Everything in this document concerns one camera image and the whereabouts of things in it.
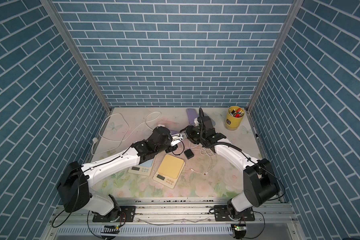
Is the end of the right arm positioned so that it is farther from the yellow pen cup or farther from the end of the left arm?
the yellow pen cup

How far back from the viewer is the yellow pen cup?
101cm

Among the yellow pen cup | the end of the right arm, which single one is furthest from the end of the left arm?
the yellow pen cup
